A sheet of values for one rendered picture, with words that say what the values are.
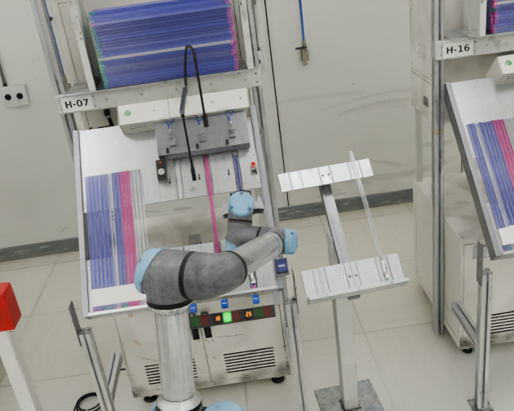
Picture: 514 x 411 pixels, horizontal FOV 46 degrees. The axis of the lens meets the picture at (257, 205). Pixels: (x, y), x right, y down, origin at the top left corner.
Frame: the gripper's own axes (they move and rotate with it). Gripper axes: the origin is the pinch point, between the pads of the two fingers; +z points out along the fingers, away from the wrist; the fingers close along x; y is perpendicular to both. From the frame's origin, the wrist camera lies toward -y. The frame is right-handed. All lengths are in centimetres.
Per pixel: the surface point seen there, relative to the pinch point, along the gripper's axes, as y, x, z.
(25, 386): -53, 95, 29
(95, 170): 25, 53, 13
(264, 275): -22.0, -4.1, 0.9
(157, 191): 13.7, 30.6, 10.1
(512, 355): -77, -108, 58
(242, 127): 32.3, -4.1, 8.8
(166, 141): 31.3, 24.6, 8.5
